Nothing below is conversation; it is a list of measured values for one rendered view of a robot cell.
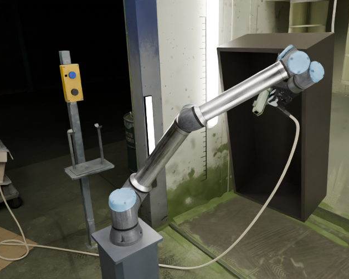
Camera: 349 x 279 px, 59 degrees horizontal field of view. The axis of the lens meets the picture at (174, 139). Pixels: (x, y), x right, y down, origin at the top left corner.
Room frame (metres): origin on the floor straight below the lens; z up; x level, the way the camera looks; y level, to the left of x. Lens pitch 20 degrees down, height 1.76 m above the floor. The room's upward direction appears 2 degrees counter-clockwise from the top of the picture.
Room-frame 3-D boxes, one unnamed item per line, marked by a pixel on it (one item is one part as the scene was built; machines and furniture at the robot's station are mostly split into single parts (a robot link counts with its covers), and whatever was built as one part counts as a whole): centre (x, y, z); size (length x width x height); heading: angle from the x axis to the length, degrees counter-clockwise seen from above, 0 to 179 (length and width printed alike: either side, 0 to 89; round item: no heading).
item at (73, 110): (2.28, 0.75, 0.82); 0.06 x 0.06 x 1.64; 37
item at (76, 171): (2.15, 0.65, 0.95); 0.26 x 0.15 x 0.32; 127
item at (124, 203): (1.52, 0.30, 0.83); 0.17 x 0.15 x 0.18; 169
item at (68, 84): (2.23, 0.72, 1.42); 0.12 x 0.06 x 0.26; 127
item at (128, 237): (1.51, 0.30, 0.69); 0.19 x 0.19 x 0.10
